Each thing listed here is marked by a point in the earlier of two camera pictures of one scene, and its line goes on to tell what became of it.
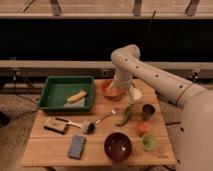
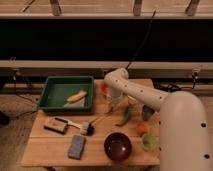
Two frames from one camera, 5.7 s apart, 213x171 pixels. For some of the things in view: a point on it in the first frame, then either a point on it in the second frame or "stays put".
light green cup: x=148 y=142 stays put
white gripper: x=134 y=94 to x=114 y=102
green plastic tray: x=57 y=89 stays put
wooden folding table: x=127 y=128 stays put
